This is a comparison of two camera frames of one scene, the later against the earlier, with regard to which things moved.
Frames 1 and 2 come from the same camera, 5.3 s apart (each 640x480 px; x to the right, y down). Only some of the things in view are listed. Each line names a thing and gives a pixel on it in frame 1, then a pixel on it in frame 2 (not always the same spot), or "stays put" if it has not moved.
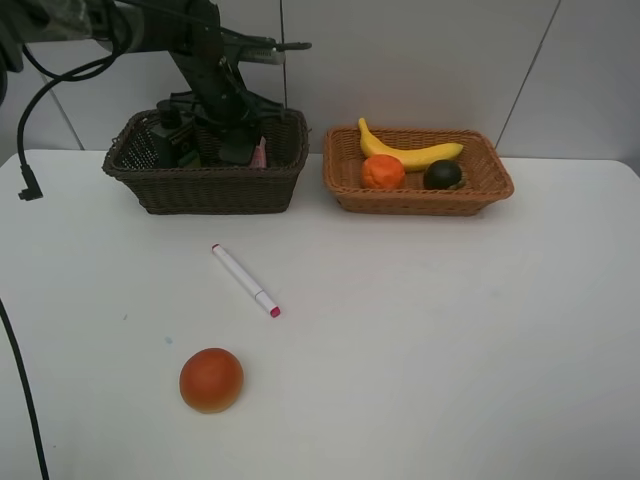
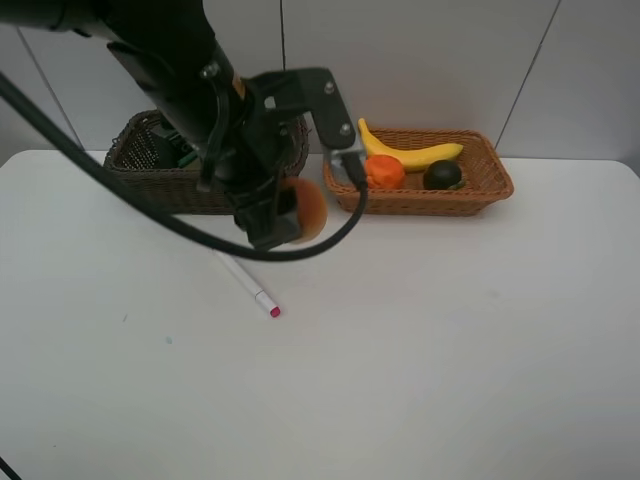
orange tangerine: x=383 y=172 stays put
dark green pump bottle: x=176 y=139 stays put
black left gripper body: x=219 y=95 → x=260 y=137
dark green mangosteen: x=442 y=174 stays put
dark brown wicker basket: x=215 y=187 stays put
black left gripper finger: x=264 y=108 → x=255 y=211
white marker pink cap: x=259 y=293 stays put
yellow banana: x=411 y=158 stays put
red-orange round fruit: x=211 y=380 → x=311 y=207
